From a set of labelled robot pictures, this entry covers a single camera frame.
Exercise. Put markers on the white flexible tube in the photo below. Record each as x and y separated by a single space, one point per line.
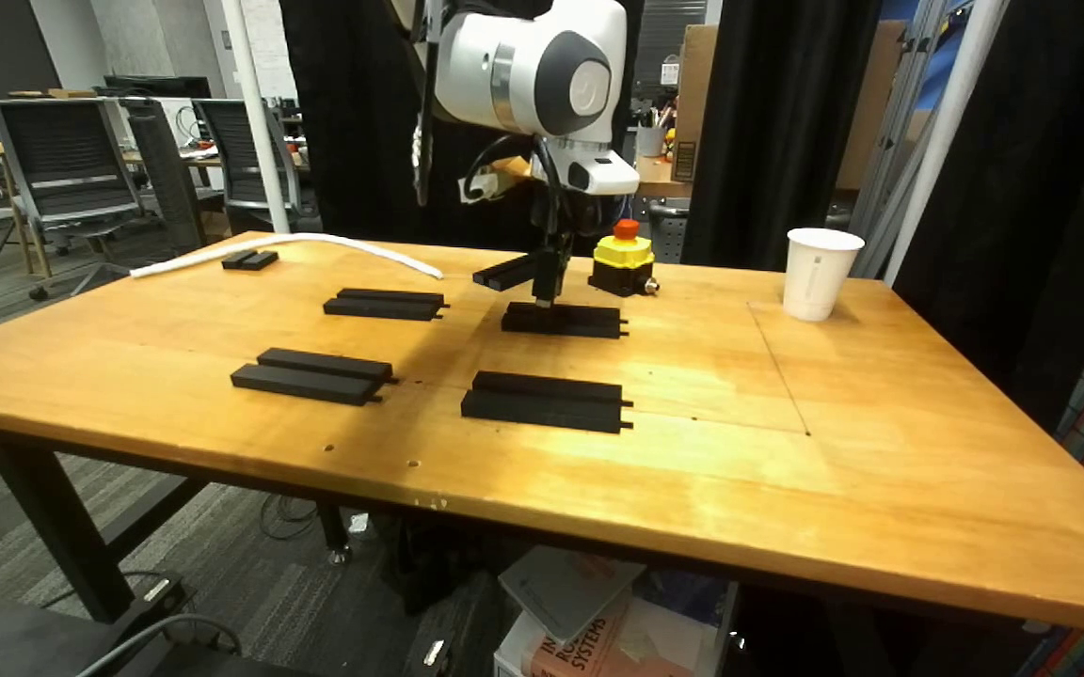
291 235

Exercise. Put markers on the white pole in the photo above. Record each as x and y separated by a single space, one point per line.
255 116
949 126

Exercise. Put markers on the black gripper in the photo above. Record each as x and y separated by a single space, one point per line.
550 218

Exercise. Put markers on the white box with red print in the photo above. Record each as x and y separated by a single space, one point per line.
674 641

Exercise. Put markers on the black table brace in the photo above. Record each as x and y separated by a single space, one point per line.
161 517

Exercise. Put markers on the short black grooved block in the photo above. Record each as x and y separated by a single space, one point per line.
251 260

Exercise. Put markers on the black table leg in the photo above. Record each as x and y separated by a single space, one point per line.
55 527

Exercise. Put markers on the grey folder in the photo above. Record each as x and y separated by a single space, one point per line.
566 588

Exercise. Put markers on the yellow red emergency stop button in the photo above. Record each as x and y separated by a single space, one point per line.
622 250

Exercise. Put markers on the white paper cup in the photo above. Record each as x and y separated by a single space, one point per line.
821 276

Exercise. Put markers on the brown cardboard box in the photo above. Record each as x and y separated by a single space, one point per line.
696 87

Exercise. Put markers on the grey office desk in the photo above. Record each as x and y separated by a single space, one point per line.
67 153

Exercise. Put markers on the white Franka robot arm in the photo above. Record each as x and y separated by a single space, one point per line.
505 68

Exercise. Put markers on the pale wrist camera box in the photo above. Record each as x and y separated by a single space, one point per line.
499 175

